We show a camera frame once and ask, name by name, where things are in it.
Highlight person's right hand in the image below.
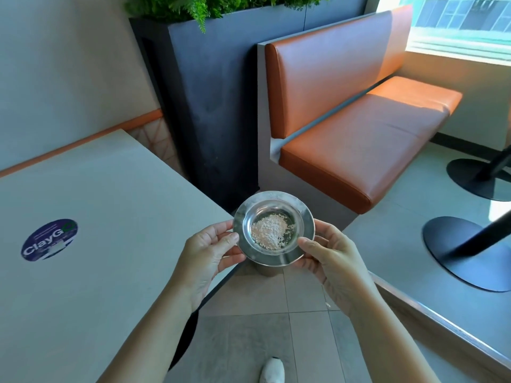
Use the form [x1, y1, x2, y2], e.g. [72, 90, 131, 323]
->
[292, 219, 380, 317]

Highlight person's left hand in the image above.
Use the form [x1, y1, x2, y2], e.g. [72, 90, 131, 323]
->
[171, 220, 247, 311]

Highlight round steel dish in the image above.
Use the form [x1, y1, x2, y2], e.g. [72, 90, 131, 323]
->
[233, 191, 316, 268]

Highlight person's left forearm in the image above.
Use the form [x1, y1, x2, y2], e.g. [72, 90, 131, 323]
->
[98, 275, 199, 383]

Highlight person's right forearm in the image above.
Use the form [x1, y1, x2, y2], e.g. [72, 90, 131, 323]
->
[348, 291, 440, 383]

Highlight white rice crumbs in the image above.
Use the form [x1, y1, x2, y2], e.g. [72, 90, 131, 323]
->
[251, 213, 296, 250]

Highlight orange bench seat cushion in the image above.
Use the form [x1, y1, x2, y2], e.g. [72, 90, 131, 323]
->
[279, 76, 464, 215]

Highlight dark grey planter box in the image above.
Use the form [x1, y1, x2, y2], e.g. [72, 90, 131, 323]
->
[130, 0, 369, 214]

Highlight white shoe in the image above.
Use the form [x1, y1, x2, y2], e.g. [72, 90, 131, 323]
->
[259, 357, 286, 383]

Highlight black round table base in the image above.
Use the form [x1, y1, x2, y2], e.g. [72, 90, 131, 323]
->
[422, 210, 511, 293]
[446, 145, 511, 202]

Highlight orange bench backrest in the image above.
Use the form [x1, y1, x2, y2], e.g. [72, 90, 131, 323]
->
[265, 5, 414, 139]

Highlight round blue sticker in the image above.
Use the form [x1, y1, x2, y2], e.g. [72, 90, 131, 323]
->
[21, 219, 79, 262]

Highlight green fern plants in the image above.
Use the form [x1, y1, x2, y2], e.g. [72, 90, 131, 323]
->
[125, 0, 334, 34]

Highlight window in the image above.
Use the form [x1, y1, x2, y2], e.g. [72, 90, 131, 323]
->
[375, 0, 511, 66]

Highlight grey bench frame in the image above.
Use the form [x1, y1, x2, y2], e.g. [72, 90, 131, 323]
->
[257, 12, 394, 232]

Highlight black table pedestal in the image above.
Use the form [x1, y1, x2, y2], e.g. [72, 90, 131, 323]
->
[169, 310, 199, 371]

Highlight orange wall trim strip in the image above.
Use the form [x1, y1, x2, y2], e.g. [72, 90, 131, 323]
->
[0, 109, 164, 178]

